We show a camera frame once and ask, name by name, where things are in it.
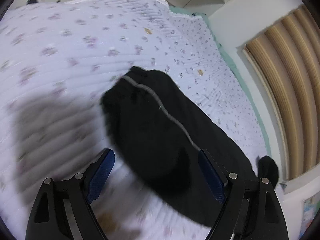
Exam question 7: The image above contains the floral quilted bedspread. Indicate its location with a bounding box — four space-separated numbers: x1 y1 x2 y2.
1 0 267 239

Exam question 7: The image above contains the black hooded jacket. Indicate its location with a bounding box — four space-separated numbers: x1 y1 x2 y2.
101 66 279 227

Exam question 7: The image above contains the green bed sheet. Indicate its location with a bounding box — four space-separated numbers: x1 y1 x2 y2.
169 6 272 157

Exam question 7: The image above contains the colourful wall map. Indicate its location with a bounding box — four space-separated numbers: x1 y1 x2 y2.
299 192 320 238

